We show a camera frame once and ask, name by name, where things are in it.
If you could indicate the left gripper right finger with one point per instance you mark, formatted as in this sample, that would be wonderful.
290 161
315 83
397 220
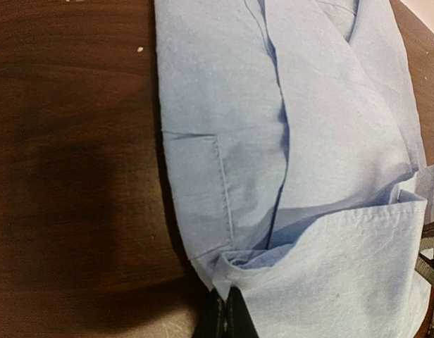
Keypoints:
239 321

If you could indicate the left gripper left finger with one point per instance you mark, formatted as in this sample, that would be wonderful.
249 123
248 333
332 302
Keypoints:
211 323

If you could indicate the light blue shirt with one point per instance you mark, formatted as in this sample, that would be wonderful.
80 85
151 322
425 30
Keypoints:
296 163

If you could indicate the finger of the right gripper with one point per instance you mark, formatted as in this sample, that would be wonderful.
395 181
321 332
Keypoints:
425 261

